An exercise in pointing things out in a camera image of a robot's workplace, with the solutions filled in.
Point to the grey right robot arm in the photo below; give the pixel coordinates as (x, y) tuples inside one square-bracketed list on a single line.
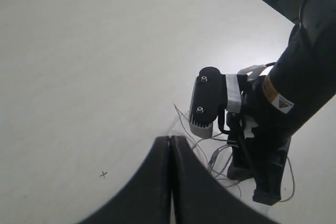
[(310, 56)]

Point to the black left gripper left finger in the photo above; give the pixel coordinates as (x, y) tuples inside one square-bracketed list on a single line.
[(146, 198)]

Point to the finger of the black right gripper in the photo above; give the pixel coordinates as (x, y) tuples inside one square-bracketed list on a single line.
[(239, 168), (270, 166)]

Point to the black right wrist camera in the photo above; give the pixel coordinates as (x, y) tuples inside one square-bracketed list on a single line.
[(208, 102)]

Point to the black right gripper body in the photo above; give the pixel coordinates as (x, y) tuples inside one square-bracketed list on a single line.
[(256, 116)]

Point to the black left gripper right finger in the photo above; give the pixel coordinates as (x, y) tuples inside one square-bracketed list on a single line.
[(198, 197)]

